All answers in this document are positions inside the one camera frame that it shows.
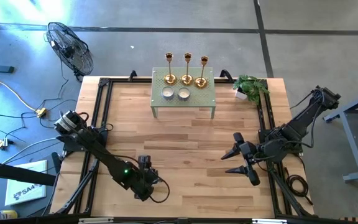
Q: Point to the black diagonal beam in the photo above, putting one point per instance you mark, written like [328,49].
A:
[17,172]

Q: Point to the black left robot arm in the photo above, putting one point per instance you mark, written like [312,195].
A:
[104,155]

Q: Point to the green leafy plant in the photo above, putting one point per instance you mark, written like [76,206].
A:
[253,87]

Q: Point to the brass candlestick holder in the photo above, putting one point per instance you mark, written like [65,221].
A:
[201,82]
[170,79]
[187,80]

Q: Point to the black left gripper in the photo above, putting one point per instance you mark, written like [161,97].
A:
[141,182]

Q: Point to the white bracket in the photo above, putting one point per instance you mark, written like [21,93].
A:
[269,221]
[95,220]

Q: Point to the white plant pot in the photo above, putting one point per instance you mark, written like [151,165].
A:
[240,95]

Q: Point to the yellow bottle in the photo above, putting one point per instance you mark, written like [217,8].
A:
[8,214]

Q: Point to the black aluminium rig frame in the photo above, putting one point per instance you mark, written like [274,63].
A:
[216,221]

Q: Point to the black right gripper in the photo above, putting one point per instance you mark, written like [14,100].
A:
[252,154]

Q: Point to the green perforated metal riser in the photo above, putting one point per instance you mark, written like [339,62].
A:
[202,99]

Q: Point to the yellow plug block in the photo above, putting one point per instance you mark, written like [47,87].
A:
[41,112]

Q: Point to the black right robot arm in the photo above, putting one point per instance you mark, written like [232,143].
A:
[303,118]

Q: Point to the grey metal stand frame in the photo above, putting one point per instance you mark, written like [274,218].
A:
[352,146]

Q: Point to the black floor fan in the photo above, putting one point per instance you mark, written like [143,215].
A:
[70,49]

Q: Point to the blue white patterned candle tin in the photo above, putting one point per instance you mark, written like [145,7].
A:
[167,92]
[183,93]

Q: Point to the white printed box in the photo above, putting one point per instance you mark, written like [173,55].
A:
[23,177]

